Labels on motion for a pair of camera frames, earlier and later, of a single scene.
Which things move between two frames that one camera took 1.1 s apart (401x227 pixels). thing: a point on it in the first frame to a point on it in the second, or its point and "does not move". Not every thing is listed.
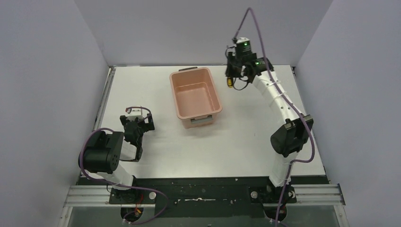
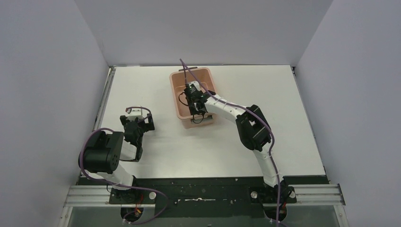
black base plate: (208, 197) does not move
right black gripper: (231, 72) to (194, 111)
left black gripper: (136, 122) does not move
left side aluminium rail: (111, 72) does not move
